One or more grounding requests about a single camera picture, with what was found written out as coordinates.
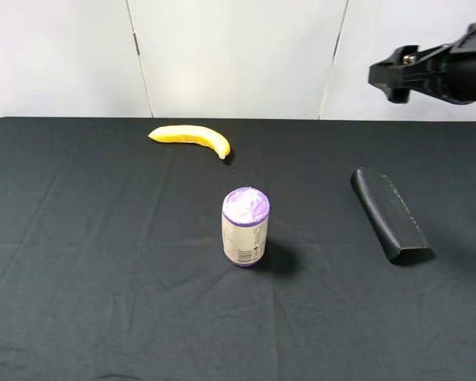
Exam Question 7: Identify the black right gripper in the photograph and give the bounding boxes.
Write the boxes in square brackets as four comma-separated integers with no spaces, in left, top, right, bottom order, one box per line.
[368,22,476,104]

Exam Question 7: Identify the black glasses case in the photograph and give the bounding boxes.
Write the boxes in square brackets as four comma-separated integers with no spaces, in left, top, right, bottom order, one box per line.
[351,167,436,267]

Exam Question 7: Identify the yellow banana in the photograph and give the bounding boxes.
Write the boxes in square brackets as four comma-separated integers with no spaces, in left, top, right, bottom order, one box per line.
[148,125,231,160]

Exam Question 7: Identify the black tablecloth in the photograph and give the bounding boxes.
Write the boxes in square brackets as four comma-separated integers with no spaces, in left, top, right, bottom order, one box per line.
[0,117,476,380]

